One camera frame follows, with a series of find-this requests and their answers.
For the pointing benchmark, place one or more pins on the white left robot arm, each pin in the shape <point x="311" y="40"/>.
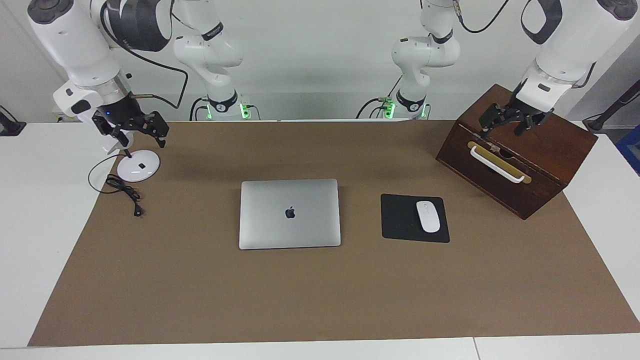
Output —
<point x="575" y="45"/>

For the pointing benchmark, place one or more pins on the dark brown wooden box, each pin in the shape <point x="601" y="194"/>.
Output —
<point x="550" y="150"/>

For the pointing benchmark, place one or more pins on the brown table mat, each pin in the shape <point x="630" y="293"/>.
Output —
<point x="320" y="300"/>

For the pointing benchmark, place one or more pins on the black floor stand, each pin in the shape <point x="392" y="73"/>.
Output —
<point x="597" y="122"/>

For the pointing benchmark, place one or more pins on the black clamp mount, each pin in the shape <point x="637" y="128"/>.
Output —
<point x="10" y="129"/>

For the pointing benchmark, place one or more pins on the black mouse pad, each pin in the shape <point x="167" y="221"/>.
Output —
<point x="400" y="220"/>

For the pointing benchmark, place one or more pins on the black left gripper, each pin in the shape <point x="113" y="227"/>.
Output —
<point x="525" y="112"/>

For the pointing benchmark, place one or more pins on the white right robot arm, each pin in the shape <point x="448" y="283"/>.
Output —
<point x="75" y="45"/>

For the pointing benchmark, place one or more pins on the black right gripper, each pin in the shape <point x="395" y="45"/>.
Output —
<point x="120" y="117"/>

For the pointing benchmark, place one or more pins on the white desk lamp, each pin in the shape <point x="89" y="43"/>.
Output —
<point x="140" y="172"/>

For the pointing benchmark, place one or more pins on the white computer mouse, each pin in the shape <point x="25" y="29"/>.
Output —
<point x="428" y="216"/>

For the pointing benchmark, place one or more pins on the blue crate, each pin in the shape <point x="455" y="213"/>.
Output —
<point x="631" y="150"/>

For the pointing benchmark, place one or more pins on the silver Apple laptop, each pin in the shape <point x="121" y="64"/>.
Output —
<point x="290" y="227"/>

